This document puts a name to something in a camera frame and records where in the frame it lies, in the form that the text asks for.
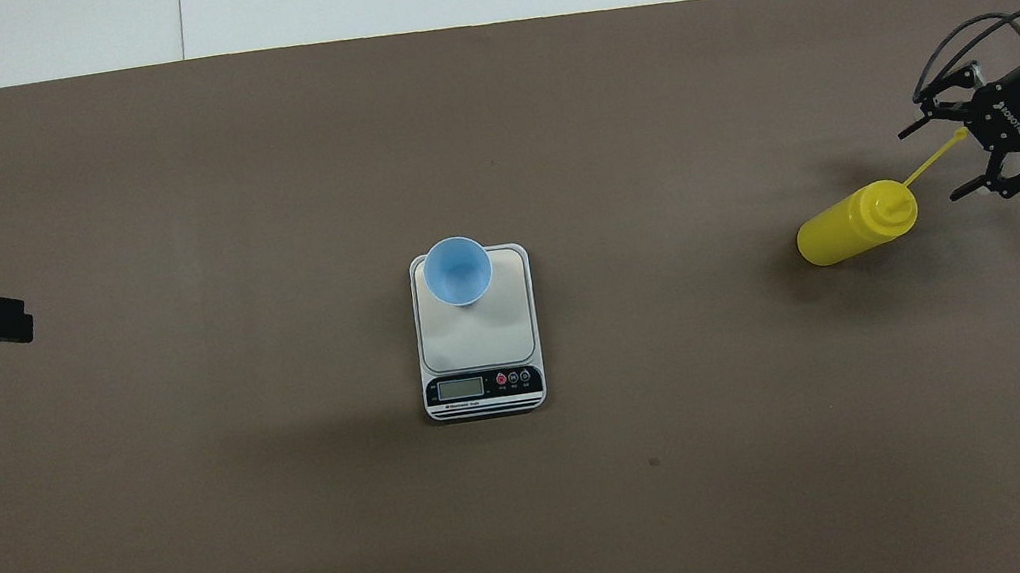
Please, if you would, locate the yellow squeeze bottle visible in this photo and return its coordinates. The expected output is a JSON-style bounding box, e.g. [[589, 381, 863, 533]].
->
[[783, 125, 987, 271]]

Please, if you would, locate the light blue plastic cup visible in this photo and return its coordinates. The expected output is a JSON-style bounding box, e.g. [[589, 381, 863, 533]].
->
[[419, 232, 499, 313]]

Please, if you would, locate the silver digital kitchen scale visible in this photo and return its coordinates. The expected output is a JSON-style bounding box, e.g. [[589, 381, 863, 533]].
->
[[403, 240, 551, 427]]

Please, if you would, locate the brown table mat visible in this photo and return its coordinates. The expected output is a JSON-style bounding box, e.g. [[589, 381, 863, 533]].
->
[[0, 0, 1020, 573]]

